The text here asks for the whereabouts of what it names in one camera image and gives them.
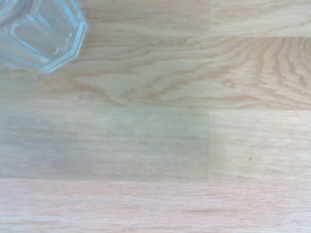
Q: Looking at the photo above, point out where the clear faceted glass tumbler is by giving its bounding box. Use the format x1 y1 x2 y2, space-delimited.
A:
0 0 88 74

